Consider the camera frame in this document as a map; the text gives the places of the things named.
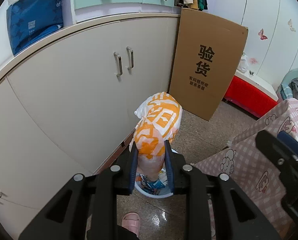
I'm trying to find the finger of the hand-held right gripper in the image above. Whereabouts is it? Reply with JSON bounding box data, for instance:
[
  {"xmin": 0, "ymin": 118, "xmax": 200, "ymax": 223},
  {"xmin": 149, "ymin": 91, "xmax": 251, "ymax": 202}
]
[
  {"xmin": 278, "ymin": 131, "xmax": 298, "ymax": 162},
  {"xmin": 255, "ymin": 130, "xmax": 298, "ymax": 178}
]

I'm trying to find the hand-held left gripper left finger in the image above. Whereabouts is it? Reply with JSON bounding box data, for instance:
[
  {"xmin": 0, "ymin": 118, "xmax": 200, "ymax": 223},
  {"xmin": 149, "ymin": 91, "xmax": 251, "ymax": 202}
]
[{"xmin": 19, "ymin": 144, "xmax": 139, "ymax": 240}]

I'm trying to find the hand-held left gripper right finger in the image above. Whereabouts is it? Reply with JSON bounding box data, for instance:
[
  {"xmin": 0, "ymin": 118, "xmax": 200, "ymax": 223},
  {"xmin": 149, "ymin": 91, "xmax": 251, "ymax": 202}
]
[{"xmin": 164, "ymin": 139, "xmax": 281, "ymax": 240}]

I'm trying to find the light blue waste bin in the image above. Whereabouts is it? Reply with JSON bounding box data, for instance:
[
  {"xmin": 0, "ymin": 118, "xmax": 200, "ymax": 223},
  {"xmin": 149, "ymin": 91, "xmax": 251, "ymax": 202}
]
[{"xmin": 135, "ymin": 149, "xmax": 179, "ymax": 199}]

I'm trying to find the orange and white plastic bag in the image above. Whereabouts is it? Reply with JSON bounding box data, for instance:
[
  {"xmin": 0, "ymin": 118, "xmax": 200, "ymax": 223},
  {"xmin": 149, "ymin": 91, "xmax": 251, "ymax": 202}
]
[{"xmin": 129, "ymin": 92, "xmax": 183, "ymax": 182}]

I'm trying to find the pink slipper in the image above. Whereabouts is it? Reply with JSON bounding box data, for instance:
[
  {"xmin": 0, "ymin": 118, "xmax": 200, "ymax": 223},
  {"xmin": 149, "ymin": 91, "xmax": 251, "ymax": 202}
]
[{"xmin": 121, "ymin": 212, "xmax": 140, "ymax": 237}]

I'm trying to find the blue plaid pillow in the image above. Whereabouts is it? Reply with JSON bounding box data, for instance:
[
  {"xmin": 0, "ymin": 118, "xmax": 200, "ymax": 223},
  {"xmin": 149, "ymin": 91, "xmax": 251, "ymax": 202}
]
[{"xmin": 276, "ymin": 84, "xmax": 293, "ymax": 103}]

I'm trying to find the red bench with white top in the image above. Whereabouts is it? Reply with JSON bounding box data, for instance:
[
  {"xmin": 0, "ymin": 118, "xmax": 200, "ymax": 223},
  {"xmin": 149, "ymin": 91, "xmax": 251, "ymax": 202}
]
[{"xmin": 223, "ymin": 71, "xmax": 279, "ymax": 118}]

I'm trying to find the person's dark trouser leg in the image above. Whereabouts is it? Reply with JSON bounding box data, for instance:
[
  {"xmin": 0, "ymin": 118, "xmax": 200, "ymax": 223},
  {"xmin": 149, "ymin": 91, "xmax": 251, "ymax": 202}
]
[{"xmin": 116, "ymin": 225, "xmax": 139, "ymax": 240}]

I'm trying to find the cream cabinet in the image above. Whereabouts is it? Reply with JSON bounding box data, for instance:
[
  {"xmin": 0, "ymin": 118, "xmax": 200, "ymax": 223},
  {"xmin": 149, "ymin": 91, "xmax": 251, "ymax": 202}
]
[{"xmin": 0, "ymin": 14, "xmax": 182, "ymax": 233}]

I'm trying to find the tall cardboard box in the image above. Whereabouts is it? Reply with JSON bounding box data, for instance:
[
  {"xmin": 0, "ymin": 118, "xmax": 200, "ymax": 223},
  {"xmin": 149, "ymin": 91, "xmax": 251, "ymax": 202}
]
[{"xmin": 169, "ymin": 7, "xmax": 248, "ymax": 122}]

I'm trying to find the white wardrobe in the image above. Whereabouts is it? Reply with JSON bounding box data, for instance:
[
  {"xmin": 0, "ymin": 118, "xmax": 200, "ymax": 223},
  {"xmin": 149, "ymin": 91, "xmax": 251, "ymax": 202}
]
[{"xmin": 206, "ymin": 0, "xmax": 298, "ymax": 85}]

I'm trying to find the blue patterned bag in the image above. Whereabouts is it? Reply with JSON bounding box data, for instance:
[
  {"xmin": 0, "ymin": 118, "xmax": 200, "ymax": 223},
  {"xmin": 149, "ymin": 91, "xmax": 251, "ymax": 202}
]
[{"xmin": 6, "ymin": 0, "xmax": 64, "ymax": 56}]

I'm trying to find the teal bunk bed frame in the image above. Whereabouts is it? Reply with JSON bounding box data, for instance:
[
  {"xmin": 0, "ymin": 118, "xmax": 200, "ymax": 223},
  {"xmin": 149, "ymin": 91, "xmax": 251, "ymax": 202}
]
[{"xmin": 280, "ymin": 60, "xmax": 298, "ymax": 93}]

